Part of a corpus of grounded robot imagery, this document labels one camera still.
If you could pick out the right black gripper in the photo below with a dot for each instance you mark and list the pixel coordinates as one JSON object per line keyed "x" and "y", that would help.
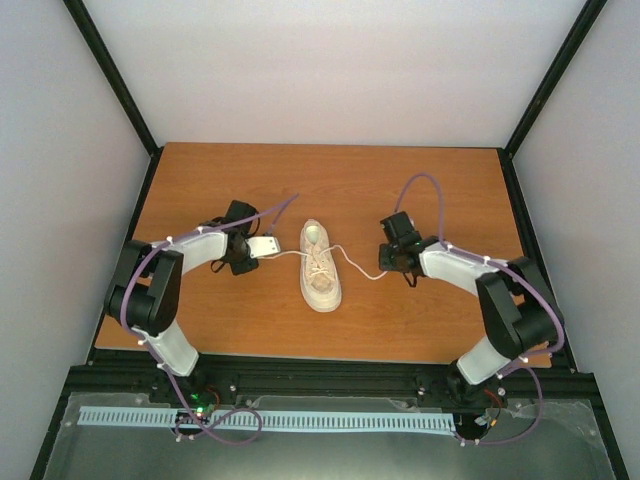
{"x": 386, "y": 263}

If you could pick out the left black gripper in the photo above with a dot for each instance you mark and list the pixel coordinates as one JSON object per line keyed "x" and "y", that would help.
{"x": 241, "y": 268}

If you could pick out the white shoelace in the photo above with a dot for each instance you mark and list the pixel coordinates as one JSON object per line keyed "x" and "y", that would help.
{"x": 338, "y": 247}

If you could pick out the white sneaker shoe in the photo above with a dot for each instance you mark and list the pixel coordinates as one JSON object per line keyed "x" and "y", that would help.
{"x": 319, "y": 279}

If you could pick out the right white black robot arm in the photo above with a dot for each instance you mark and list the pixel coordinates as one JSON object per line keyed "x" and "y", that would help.
{"x": 520, "y": 314}

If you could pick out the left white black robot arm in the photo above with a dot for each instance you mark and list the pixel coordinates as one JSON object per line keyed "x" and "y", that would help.
{"x": 143, "y": 295}

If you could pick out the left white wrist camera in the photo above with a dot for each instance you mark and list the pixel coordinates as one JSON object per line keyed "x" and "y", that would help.
{"x": 263, "y": 246}

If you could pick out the right black frame post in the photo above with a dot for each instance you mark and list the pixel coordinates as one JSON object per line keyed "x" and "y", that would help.
{"x": 571, "y": 44}

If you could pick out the black frame post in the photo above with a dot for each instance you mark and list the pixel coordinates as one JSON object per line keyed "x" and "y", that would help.
{"x": 98, "y": 48}
{"x": 571, "y": 44}

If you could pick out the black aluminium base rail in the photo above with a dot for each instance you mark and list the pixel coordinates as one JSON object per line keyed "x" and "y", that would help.
{"x": 235, "y": 379}

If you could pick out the light blue slotted cable duct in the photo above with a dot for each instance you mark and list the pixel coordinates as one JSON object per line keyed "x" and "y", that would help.
{"x": 271, "y": 421}

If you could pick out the left black frame post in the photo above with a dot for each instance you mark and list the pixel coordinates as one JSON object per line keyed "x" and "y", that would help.
{"x": 98, "y": 48}

